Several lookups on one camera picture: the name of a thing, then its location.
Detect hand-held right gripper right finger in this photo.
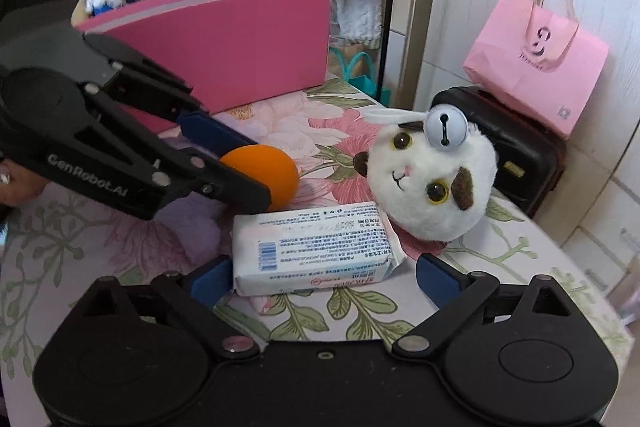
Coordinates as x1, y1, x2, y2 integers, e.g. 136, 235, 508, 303
391, 253, 577, 360

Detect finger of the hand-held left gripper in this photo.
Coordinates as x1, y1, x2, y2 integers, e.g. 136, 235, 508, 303
82, 34, 258, 155
30, 79, 273, 222

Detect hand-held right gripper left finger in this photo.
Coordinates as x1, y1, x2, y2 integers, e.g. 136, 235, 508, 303
74, 255, 261, 360

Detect orange makeup sponge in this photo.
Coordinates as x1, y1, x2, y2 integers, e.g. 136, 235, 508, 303
220, 145, 301, 212

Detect pink cardboard box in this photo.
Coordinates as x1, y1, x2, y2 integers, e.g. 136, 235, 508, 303
74, 0, 334, 134

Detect white tissue pack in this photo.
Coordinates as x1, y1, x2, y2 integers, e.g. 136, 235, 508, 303
231, 201, 409, 299

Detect person's left hand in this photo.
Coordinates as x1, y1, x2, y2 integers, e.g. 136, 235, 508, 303
0, 159, 46, 208

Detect white plush cat head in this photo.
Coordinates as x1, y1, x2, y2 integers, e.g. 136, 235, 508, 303
352, 104, 499, 242

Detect black suitcase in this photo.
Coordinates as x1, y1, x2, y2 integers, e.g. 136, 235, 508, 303
431, 86, 569, 219

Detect teal gift bag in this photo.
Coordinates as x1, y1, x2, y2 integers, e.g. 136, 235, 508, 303
329, 38, 393, 108

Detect black clothes rack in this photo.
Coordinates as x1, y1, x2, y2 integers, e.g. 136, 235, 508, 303
377, 0, 403, 108

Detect pink paper tote bag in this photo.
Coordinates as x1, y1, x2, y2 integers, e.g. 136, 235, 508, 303
462, 0, 612, 141

